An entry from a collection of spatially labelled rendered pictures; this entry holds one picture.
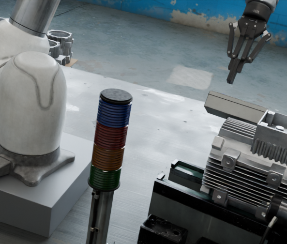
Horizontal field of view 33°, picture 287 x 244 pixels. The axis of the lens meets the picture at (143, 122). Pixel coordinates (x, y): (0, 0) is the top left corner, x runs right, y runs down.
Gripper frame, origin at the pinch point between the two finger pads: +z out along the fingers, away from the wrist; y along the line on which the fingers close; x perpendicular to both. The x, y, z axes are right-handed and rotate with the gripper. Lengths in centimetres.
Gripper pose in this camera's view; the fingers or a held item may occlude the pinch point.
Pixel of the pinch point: (234, 71)
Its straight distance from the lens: 140.3
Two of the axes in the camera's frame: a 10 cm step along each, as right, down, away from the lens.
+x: 2.5, 2.5, 9.3
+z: -3.9, 9.1, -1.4
